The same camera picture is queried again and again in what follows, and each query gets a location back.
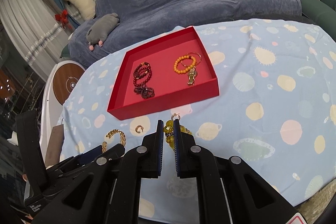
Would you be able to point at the thin red gold bangle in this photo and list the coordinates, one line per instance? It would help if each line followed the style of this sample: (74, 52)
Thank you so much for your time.
(191, 59)

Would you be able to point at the small gold earring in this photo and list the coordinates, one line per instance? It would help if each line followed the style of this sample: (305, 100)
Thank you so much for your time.
(175, 116)

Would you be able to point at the white cow plush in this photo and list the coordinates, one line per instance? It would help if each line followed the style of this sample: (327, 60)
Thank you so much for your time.
(87, 8)

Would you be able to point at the purple garnet bead strand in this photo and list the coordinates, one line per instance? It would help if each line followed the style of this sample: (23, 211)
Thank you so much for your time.
(145, 92)

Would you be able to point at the white round wooden-faced device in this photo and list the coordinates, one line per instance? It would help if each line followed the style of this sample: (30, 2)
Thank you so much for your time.
(62, 80)

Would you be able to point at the gold hoop earring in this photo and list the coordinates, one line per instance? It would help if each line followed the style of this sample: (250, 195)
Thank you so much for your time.
(139, 129)

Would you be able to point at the green sofa bed frame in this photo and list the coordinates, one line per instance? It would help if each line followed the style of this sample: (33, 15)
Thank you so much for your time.
(322, 13)

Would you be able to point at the light blue patterned sheet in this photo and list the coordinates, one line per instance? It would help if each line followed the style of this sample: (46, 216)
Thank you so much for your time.
(276, 107)

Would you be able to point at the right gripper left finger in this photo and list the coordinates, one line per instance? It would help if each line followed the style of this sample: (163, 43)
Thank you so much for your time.
(158, 149)

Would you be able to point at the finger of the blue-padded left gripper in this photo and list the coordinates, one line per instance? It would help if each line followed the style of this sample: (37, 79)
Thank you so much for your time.
(89, 156)

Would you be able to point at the red ribbon bow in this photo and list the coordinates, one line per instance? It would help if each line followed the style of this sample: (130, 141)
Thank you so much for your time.
(62, 18)

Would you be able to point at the grey plush mouse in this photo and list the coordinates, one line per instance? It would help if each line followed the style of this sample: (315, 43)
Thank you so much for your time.
(100, 30)

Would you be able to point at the red cardboard tray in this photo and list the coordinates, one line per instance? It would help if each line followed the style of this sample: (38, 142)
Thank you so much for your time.
(156, 64)

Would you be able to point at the white sheer curtain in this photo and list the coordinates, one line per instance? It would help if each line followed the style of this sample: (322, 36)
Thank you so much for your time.
(37, 36)

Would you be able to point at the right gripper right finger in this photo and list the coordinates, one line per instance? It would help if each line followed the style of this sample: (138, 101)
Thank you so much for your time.
(178, 147)

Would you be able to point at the brown leather pad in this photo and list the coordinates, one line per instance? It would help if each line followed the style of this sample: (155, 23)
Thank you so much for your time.
(55, 146)

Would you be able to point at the cream fluffy rug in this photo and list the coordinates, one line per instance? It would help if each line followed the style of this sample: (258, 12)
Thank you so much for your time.
(315, 205)

